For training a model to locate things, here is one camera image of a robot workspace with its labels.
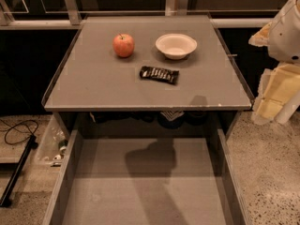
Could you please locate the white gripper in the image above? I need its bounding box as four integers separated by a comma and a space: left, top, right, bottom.
248, 0, 300, 125

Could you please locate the black chocolate bar wrapper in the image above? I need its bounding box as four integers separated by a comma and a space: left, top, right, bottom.
139, 66, 179, 84

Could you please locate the grey cabinet with top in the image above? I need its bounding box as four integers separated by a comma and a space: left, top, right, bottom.
40, 14, 255, 143

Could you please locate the open grey top drawer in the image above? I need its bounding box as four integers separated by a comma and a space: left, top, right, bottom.
42, 129, 252, 225

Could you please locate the white paper bowl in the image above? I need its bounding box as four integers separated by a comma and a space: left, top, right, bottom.
156, 34, 198, 60

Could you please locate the red apple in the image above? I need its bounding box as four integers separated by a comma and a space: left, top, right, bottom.
112, 34, 135, 58

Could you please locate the black bar on floor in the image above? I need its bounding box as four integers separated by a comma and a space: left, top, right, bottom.
0, 135, 38, 207

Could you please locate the metal railing frame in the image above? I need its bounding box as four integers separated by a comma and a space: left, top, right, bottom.
1, 0, 288, 23

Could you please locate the black cable on floor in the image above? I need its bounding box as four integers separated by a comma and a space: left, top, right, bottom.
0, 118, 39, 146

